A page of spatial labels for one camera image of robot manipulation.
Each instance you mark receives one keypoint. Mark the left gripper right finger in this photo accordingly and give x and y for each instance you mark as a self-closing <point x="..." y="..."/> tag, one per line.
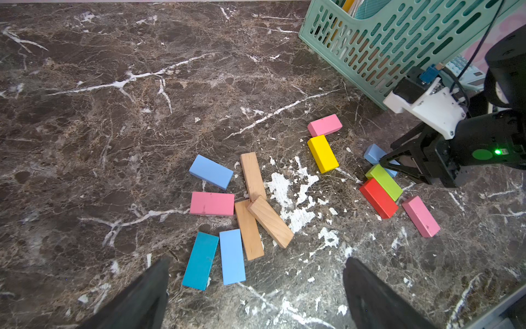
<point x="373" y="304"/>

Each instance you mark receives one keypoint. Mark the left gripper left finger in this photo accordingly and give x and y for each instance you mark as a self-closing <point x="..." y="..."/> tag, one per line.
<point x="142" y="304"/>

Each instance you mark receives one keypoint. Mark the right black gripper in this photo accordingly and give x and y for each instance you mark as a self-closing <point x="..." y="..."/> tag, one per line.
<point x="497" y="138"/>

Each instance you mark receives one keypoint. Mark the green block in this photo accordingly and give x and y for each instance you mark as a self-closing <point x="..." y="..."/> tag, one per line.
<point x="378" y="173"/>

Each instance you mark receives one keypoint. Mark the light blue block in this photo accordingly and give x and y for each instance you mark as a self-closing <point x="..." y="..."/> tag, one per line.
<point x="232" y="261"/>
<point x="374" y="153"/>
<point x="211" y="172"/>

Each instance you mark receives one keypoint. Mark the red block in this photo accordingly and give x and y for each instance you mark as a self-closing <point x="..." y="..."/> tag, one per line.
<point x="379" y="198"/>

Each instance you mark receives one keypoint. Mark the yellow block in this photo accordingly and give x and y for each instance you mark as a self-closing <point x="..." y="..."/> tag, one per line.
<point x="322" y="153"/>

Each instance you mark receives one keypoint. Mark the pink block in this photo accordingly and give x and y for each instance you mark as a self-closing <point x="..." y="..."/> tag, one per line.
<point x="212" y="204"/>
<point x="324" y="126"/>
<point x="421" y="217"/>

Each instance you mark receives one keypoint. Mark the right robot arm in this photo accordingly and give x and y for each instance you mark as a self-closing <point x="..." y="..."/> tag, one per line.
<point x="504" y="87"/>

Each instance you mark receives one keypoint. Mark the teal block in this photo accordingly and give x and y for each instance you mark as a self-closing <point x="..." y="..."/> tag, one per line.
<point x="200" y="261"/>

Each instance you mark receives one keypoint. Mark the green plastic file basket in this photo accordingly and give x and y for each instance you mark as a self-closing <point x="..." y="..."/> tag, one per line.
<point x="374" y="54"/>

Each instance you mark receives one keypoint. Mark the wooden block lower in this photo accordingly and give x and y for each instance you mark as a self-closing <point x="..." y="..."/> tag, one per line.
<point x="249" y="231"/>

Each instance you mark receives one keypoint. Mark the wooden block diagonal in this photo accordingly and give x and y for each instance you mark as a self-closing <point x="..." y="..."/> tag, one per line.
<point x="271" y="222"/>

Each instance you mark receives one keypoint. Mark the upright wooden block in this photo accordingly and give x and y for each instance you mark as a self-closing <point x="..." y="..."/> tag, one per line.
<point x="253" y="177"/>

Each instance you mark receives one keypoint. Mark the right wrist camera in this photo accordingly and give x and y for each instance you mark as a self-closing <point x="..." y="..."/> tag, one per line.
<point x="423" y="94"/>

